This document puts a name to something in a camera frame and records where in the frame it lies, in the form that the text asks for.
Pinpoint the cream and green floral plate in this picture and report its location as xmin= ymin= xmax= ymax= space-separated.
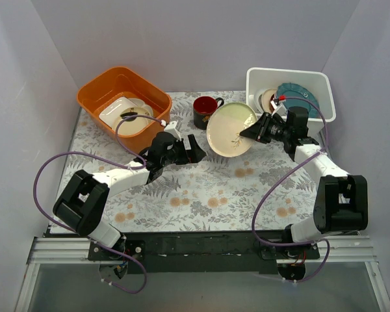
xmin=206 ymin=102 xmax=257 ymax=158

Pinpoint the white deep scalloped plate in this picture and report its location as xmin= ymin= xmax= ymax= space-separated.
xmin=253 ymin=88 xmax=267 ymax=113

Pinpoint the cream and blue floral plate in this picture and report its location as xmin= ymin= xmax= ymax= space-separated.
xmin=259 ymin=88 xmax=277 ymax=113

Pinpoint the dark teal scalloped plate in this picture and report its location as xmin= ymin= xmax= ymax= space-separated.
xmin=275 ymin=83 xmax=320 ymax=118

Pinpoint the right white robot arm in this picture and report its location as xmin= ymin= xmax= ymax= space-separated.
xmin=240 ymin=107 xmax=369 ymax=259

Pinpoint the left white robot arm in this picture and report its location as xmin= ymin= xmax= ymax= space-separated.
xmin=53 ymin=131 xmax=206 ymax=260

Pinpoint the cream floral plate in bin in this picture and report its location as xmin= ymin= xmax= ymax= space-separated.
xmin=129 ymin=98 xmax=154 ymax=117

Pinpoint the white plastic bin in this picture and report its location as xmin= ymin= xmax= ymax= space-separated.
xmin=246 ymin=67 xmax=336 ymax=123

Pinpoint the orange plastic bin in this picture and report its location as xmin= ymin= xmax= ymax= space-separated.
xmin=76 ymin=66 xmax=173 ymax=153

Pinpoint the black and red mug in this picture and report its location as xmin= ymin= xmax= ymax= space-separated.
xmin=192 ymin=96 xmax=225 ymax=130

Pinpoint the cream plate with black motif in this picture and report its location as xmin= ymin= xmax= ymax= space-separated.
xmin=112 ymin=108 xmax=149 ymax=136

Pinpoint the floral patterned table mat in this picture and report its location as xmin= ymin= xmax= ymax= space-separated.
xmin=50 ymin=90 xmax=348 ymax=233

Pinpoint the white square dish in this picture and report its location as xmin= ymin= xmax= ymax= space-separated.
xmin=99 ymin=97 xmax=135 ymax=127

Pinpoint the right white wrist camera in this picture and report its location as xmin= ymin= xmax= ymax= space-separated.
xmin=270 ymin=97 xmax=286 ymax=116

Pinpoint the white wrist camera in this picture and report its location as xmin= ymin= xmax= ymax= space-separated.
xmin=164 ymin=121 xmax=182 ymax=140
xmin=270 ymin=97 xmax=286 ymax=116

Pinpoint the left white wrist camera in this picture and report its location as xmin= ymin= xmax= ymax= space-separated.
xmin=164 ymin=121 xmax=182 ymax=140

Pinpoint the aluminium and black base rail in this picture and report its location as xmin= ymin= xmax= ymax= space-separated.
xmin=14 ymin=107 xmax=390 ymax=312

